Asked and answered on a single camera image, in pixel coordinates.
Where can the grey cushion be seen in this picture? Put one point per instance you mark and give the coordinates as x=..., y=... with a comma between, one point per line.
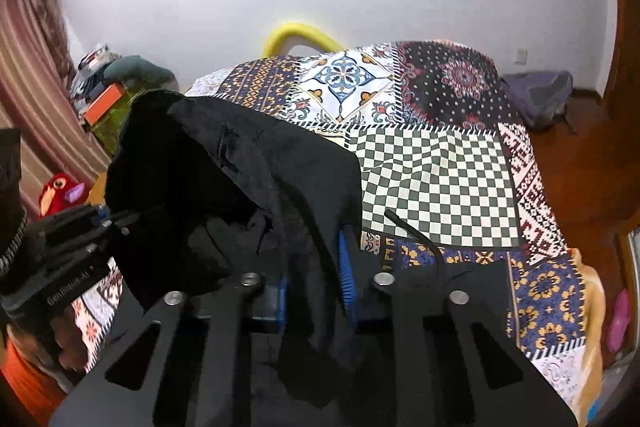
x=140, y=72

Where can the orange box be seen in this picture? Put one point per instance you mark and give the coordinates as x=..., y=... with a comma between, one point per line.
x=104, y=102

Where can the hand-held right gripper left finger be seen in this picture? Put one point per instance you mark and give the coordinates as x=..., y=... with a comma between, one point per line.
x=277, y=307

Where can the black zip hoodie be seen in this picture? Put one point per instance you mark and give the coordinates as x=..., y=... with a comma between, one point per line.
x=250, y=167

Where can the person's left hand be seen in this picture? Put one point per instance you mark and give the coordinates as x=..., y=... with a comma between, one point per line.
x=70, y=344

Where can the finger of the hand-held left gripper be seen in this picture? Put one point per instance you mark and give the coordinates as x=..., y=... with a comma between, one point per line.
x=82, y=216
x=85, y=249

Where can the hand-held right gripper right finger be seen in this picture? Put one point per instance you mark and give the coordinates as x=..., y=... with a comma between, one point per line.
x=347, y=279

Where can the brown wooden door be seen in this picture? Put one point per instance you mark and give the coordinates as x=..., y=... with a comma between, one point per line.
x=622, y=32

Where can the brown striped curtain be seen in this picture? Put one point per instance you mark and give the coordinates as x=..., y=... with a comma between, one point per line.
x=30, y=72

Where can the red plush toy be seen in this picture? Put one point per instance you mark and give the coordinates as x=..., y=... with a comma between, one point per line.
x=60, y=194

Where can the patchwork printed blanket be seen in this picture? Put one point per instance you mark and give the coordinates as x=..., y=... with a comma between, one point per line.
x=440, y=182

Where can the person's left forearm orange sleeve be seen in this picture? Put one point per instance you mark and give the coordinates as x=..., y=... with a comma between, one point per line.
x=27, y=377

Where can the white wall socket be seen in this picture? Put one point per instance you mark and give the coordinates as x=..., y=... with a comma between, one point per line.
x=521, y=56

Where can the pile of mixed clothes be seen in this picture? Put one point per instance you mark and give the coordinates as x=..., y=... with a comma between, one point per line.
x=92, y=67

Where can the pink soft item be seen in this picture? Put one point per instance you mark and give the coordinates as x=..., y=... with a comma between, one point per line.
x=620, y=319

